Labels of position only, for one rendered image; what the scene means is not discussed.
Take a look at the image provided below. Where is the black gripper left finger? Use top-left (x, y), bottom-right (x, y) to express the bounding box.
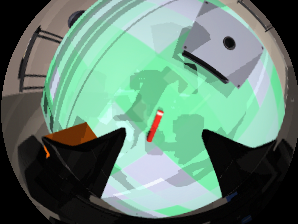
top-left (41, 127), bottom-right (126, 198)

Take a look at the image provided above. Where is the dark red peg with grey band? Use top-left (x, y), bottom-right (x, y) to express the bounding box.
top-left (146, 111), bottom-right (164, 143)

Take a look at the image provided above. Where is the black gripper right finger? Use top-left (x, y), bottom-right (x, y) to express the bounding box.
top-left (202, 129), bottom-right (278, 198)

